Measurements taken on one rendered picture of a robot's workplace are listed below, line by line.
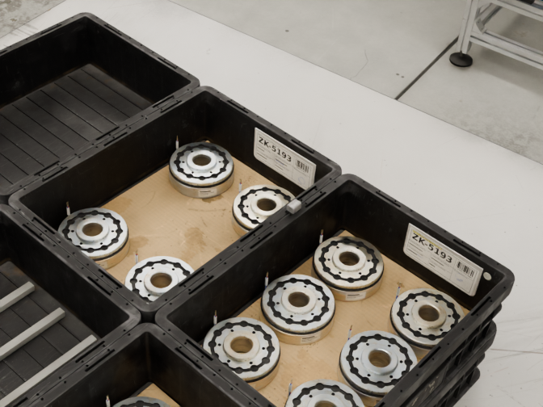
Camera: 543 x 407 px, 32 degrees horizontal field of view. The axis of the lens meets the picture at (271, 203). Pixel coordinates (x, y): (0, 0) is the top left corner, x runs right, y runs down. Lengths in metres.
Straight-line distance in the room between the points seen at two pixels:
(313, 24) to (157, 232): 2.10
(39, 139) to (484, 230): 0.78
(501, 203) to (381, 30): 1.79
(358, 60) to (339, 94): 1.35
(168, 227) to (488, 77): 2.04
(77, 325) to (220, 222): 0.28
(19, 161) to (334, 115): 0.64
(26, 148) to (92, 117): 0.13
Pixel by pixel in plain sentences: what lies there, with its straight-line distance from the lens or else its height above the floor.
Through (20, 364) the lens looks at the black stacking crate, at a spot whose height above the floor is 0.83.
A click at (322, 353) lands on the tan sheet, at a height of 0.83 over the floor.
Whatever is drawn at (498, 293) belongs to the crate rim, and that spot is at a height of 0.93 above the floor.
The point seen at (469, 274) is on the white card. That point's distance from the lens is 1.34.
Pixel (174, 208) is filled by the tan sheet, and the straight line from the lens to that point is 1.47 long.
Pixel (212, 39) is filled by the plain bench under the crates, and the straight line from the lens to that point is 2.07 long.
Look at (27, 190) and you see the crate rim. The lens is 1.37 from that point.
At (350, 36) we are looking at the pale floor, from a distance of 3.40.
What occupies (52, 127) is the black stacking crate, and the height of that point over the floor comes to 0.83.
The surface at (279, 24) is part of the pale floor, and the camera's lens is 3.43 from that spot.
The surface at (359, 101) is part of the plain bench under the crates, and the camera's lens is 1.92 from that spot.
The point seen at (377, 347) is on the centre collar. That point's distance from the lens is 1.26.
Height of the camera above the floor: 1.85
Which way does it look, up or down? 43 degrees down
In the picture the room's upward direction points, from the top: 4 degrees clockwise
